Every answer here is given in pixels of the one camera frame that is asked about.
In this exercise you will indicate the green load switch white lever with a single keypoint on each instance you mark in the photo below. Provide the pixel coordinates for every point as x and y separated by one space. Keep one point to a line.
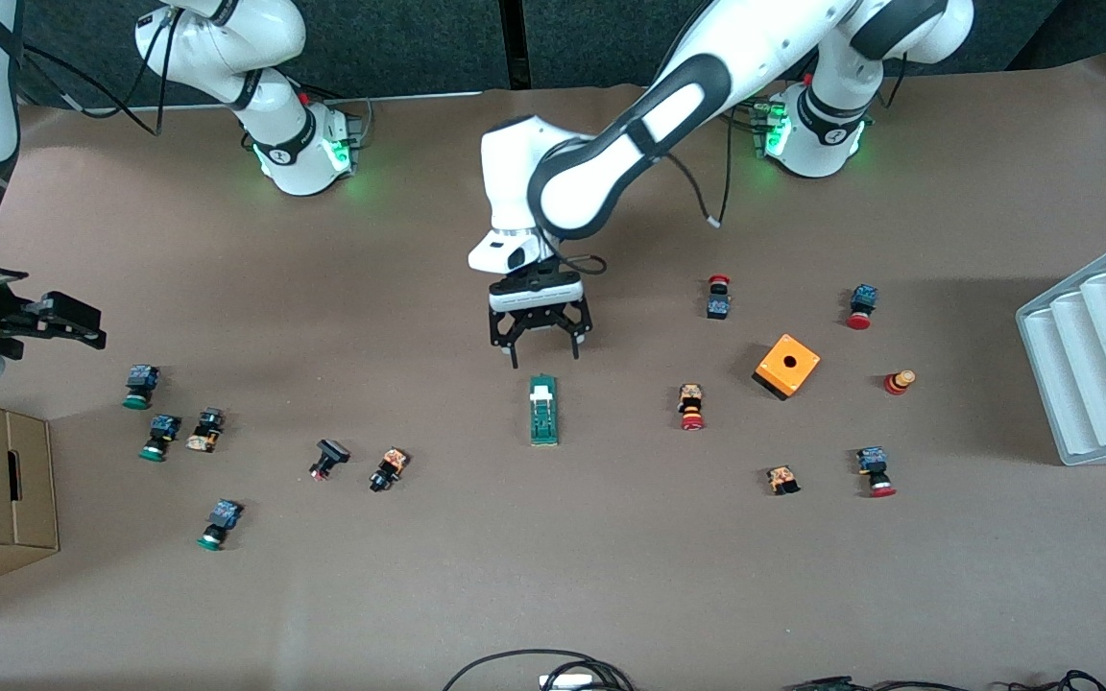
544 422

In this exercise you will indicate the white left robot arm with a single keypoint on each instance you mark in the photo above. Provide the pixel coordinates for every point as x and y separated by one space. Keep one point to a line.
668 106

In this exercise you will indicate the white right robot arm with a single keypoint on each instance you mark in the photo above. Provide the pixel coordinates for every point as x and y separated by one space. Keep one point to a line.
275 144

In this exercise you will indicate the green push button blue block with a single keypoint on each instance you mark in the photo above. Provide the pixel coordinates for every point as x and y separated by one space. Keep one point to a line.
225 515
142 379
164 427

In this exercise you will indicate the red mushroom button yellow block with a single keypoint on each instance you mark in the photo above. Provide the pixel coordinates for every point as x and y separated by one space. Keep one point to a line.
690 398

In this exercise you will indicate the red button black block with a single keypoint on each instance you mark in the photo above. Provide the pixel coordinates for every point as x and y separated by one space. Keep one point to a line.
718 307

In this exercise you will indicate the black button orange block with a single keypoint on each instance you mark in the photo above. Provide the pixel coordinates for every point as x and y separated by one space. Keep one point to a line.
392 464

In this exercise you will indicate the black square button red base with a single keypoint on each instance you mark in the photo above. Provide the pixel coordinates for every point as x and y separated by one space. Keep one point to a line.
332 451

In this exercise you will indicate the small orange contact block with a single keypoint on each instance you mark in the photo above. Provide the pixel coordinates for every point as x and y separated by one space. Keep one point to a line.
782 477

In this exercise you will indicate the red button blue block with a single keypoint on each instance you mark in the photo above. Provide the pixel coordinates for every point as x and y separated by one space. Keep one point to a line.
872 461
864 297

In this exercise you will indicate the red yellow selector knob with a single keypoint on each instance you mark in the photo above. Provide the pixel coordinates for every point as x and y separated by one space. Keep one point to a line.
896 384

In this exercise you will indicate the white plug connector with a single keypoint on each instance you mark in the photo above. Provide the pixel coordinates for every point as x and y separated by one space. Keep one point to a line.
565 682

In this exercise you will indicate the grey ribbed plastic tray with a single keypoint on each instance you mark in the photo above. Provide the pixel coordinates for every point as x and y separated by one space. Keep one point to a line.
1100 365

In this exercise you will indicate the black tan switch module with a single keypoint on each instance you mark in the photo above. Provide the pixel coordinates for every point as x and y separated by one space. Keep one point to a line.
207 422

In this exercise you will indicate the orange button enclosure box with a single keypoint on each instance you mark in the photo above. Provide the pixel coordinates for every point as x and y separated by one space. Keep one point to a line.
800 372

